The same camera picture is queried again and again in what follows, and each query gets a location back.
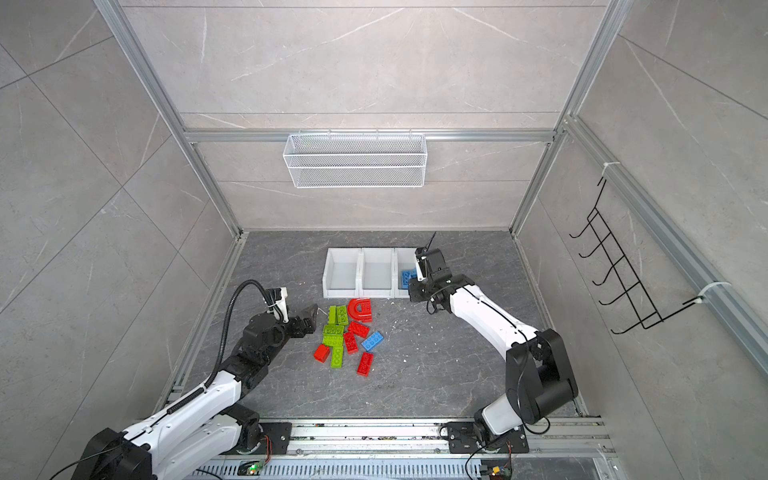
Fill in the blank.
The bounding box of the white wire mesh basket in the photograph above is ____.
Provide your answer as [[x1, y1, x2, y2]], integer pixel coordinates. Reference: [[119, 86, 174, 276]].
[[283, 133, 428, 189]]

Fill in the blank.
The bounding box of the green brick bottom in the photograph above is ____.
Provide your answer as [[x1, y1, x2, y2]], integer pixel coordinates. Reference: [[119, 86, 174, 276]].
[[330, 346, 344, 369]]

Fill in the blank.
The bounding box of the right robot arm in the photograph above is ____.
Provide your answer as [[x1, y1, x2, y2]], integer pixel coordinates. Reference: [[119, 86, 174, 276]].
[[408, 244, 579, 445]]

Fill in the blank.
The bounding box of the red brick centre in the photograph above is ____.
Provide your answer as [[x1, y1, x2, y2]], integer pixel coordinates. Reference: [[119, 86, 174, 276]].
[[343, 332, 359, 355]]

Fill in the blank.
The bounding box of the green brick top right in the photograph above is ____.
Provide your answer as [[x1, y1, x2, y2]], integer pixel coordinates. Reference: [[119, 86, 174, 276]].
[[335, 305, 349, 326]]

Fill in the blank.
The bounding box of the aluminium front rail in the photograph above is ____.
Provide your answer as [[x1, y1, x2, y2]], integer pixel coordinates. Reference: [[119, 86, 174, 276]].
[[189, 417, 626, 479]]

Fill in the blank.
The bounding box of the white bin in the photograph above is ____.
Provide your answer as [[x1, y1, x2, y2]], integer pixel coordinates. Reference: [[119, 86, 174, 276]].
[[360, 248, 396, 298], [393, 248, 418, 299], [322, 248, 362, 299]]

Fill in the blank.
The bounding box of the middle white bin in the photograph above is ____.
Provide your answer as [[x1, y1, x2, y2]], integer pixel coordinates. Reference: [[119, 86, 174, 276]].
[[360, 248, 396, 298]]

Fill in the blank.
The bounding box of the black wire hook rack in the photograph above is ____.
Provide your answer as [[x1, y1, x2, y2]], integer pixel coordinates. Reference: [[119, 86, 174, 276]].
[[569, 177, 705, 336]]

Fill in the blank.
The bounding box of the blue brick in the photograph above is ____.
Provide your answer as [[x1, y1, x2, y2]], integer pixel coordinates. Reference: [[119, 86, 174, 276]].
[[362, 331, 384, 352], [400, 269, 418, 290]]

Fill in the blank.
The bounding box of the red brick under arch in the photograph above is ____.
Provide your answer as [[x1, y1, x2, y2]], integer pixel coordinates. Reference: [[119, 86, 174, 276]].
[[348, 321, 370, 339]]

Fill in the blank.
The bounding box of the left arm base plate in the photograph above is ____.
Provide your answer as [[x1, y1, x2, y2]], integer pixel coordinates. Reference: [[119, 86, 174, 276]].
[[227, 422, 293, 455]]

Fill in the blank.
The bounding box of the green brick middle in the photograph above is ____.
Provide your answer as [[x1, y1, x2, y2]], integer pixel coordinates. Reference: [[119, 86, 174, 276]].
[[323, 325, 345, 336]]

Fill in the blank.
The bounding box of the right white bin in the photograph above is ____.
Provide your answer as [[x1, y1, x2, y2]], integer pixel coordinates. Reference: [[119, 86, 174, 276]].
[[393, 248, 418, 299]]

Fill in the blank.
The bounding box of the small red square brick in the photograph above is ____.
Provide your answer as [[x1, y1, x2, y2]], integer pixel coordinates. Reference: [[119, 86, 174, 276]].
[[313, 344, 332, 363]]

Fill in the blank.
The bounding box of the green studded brick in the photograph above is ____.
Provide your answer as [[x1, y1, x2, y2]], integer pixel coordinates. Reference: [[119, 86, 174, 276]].
[[323, 334, 344, 348]]

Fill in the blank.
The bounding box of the red brick bottom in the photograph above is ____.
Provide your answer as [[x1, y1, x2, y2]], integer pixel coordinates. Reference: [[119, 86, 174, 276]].
[[356, 352, 374, 377]]

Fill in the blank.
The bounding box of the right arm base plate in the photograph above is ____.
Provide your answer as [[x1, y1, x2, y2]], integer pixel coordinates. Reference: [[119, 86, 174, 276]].
[[438, 421, 530, 454]]

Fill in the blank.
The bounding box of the red curved arch piece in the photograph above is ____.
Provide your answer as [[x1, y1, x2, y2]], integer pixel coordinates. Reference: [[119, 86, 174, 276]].
[[347, 298, 373, 323]]

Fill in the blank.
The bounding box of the left white bin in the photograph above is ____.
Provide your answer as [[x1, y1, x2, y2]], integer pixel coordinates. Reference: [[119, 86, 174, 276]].
[[322, 248, 362, 299]]

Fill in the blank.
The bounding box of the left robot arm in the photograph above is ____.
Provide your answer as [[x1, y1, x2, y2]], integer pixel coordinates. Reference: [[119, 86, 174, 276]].
[[52, 279, 318, 479]]

